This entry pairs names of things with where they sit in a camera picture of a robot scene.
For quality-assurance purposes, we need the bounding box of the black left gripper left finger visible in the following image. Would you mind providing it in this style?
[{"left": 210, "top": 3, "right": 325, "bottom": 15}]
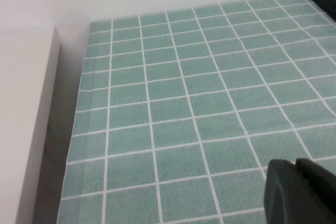
[{"left": 264, "top": 158, "right": 327, "bottom": 224}]

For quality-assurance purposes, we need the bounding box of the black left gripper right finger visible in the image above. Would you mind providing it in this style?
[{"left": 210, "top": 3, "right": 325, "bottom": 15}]
[{"left": 295, "top": 157, "right": 336, "bottom": 224}]

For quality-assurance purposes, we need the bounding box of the green checked tablecloth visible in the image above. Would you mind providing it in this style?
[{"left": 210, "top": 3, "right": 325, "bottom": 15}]
[{"left": 56, "top": 0, "right": 336, "bottom": 224}]

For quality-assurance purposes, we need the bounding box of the white side panel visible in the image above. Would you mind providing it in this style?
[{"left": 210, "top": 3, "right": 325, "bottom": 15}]
[{"left": 0, "top": 26, "right": 90, "bottom": 224}]

